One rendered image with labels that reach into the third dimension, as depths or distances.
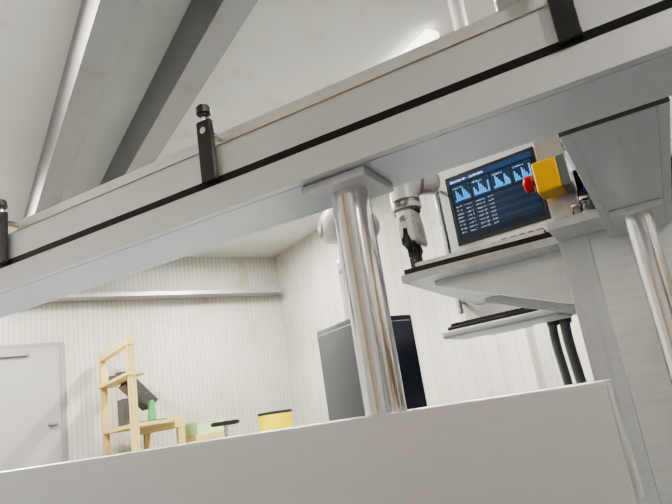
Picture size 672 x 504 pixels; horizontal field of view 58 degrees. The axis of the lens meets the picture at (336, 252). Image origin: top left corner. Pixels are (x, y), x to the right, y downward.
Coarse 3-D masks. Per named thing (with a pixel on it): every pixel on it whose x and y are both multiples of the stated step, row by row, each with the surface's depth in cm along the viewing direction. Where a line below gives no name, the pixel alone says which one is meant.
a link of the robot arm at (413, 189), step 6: (420, 180) 172; (402, 186) 170; (408, 186) 170; (414, 186) 171; (420, 186) 172; (396, 192) 170; (402, 192) 169; (408, 192) 169; (414, 192) 170; (420, 192) 173; (390, 198) 172; (396, 198) 170
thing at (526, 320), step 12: (540, 312) 212; (552, 312) 209; (480, 324) 225; (492, 324) 222; (504, 324) 219; (516, 324) 220; (528, 324) 226; (444, 336) 233; (456, 336) 230; (468, 336) 237
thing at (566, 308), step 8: (496, 296) 203; (504, 296) 202; (504, 304) 202; (512, 304) 200; (520, 304) 199; (528, 304) 198; (536, 304) 197; (544, 304) 195; (552, 304) 194; (560, 304) 193; (568, 304) 192; (560, 312) 194; (568, 312) 192
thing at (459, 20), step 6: (450, 0) 283; (456, 0) 281; (462, 0) 282; (450, 6) 283; (456, 6) 281; (462, 6) 281; (450, 12) 284; (456, 12) 280; (462, 12) 280; (456, 18) 280; (462, 18) 279; (456, 24) 279; (462, 24) 278; (468, 24) 279
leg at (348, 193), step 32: (320, 192) 77; (352, 192) 76; (384, 192) 80; (352, 224) 75; (352, 256) 74; (352, 288) 74; (384, 288) 74; (352, 320) 74; (384, 320) 73; (384, 352) 71; (384, 384) 70
